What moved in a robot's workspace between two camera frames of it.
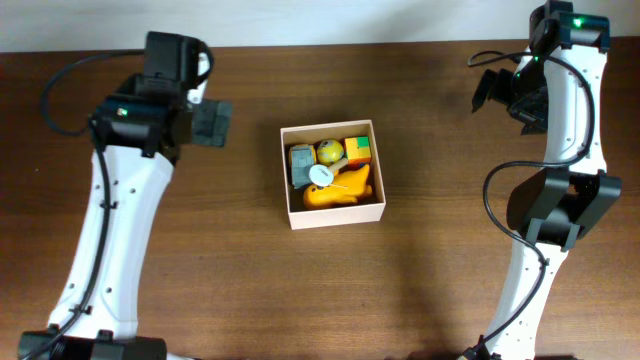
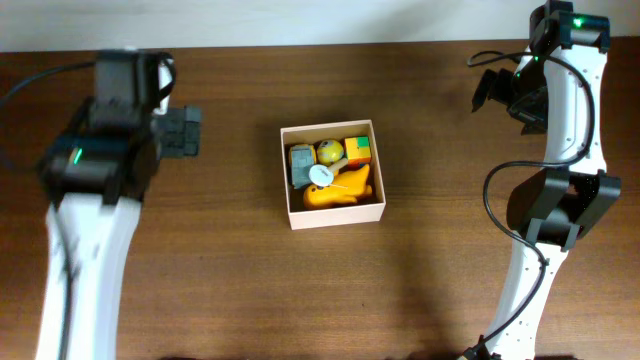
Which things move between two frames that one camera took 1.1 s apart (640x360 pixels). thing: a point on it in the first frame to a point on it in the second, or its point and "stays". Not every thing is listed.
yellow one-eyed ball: x=329 y=152 stays
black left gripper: x=216 y=122 to x=186 y=129
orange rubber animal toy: x=344 y=190 stays
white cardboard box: x=366 y=211 stays
